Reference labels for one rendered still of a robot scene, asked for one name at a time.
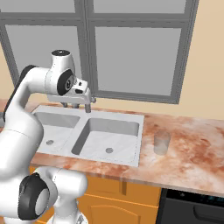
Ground black dishwasher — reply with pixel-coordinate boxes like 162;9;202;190
155;187;224;224

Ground white double basin sink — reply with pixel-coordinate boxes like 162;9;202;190
31;104;145;168

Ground orange cupboard door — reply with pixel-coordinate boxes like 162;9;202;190
76;193;161;224

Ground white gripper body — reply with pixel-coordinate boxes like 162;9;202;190
46;93;92;106

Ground orange cupboard front panel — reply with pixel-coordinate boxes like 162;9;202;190
84;174;162;206

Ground grey framed window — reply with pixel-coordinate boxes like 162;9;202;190
0;0;201;105

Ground black dishwasher handle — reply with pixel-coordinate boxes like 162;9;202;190
192;205;224;222

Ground clear glass cup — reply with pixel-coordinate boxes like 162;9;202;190
153;129;172;156

